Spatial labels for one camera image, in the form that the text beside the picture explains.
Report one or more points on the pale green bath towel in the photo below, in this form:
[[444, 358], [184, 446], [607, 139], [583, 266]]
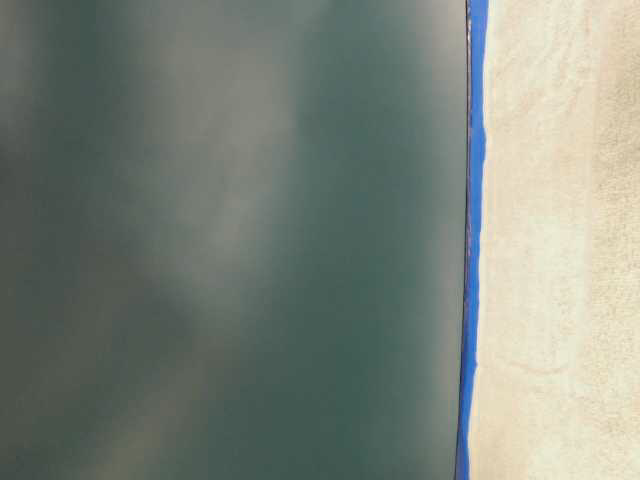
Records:
[[231, 238]]

